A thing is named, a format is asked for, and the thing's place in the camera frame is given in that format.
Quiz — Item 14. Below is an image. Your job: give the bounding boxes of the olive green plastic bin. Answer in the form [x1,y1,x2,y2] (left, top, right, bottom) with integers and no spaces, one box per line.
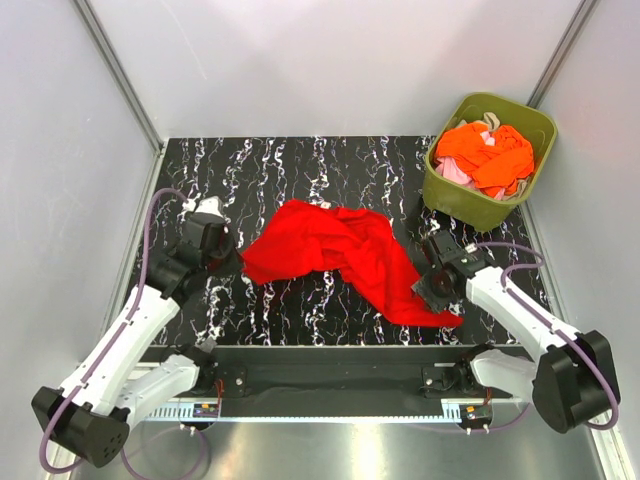
[423,92,557,232]

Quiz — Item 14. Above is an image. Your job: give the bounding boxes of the red t-shirt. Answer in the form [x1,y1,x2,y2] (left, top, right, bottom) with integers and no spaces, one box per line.
[242,199,463,328]

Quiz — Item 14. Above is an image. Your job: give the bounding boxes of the small controller board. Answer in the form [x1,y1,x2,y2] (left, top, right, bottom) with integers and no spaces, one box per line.
[193,402,220,420]
[461,404,493,422]

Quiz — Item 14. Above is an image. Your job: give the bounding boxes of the aluminium front rail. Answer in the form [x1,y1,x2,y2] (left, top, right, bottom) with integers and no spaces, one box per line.
[64,362,611,426]

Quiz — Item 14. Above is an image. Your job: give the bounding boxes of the pink garment in bin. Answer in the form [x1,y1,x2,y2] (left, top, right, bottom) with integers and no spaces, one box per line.
[433,128,495,189]

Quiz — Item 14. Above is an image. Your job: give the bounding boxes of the aluminium left corner post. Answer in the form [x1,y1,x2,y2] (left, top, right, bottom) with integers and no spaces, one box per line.
[70,0,165,153]

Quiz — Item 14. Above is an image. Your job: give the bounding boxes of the aluminium corner post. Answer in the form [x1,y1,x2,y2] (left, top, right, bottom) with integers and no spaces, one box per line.
[527,0,600,109]
[70,0,165,153]

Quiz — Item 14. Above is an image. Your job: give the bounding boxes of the beige garment in bin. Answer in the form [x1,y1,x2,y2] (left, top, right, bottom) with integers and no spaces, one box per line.
[456,112,501,135]

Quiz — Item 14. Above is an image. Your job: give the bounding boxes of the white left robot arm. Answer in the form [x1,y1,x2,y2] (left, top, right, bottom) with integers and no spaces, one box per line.
[31,196,241,474]

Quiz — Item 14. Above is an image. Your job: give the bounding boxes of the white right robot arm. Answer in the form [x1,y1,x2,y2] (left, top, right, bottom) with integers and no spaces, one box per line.
[412,231,621,433]

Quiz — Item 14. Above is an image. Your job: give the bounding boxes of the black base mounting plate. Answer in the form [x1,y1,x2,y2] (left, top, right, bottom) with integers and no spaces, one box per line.
[158,347,512,419]

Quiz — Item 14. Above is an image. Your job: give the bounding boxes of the left small controller board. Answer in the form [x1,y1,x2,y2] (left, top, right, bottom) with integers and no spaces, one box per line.
[193,402,220,420]

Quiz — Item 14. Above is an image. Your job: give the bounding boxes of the aluminium right corner post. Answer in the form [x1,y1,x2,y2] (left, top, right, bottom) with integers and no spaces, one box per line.
[527,0,600,109]

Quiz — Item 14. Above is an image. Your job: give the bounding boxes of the right small controller board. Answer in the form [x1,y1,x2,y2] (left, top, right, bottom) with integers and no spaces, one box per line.
[461,404,493,422]

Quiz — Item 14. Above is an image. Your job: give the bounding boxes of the orange t-shirt in bin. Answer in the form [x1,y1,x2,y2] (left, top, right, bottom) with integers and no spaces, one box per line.
[433,122,535,201]

